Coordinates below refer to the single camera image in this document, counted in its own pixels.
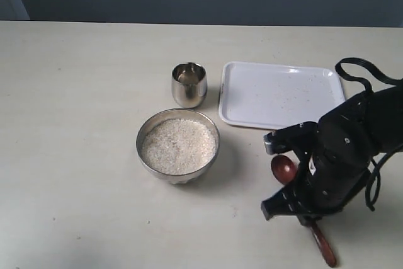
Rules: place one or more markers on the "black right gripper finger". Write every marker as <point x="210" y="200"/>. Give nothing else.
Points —
<point x="282" y="203"/>

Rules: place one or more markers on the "white rectangular plastic tray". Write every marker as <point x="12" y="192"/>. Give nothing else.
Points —
<point x="272" y="96"/>

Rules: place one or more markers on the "dark red wooden spoon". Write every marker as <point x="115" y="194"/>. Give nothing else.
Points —
<point x="284" y="170"/>

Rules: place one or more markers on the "small steel cup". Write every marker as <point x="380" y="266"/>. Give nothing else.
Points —
<point x="189" y="84"/>

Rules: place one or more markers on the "steel bowl of rice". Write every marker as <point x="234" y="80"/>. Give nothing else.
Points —
<point x="178" y="145"/>

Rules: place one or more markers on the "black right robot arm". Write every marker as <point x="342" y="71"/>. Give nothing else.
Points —
<point x="335" y="153"/>

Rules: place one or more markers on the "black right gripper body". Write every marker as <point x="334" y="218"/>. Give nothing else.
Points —
<point x="325" y="184"/>

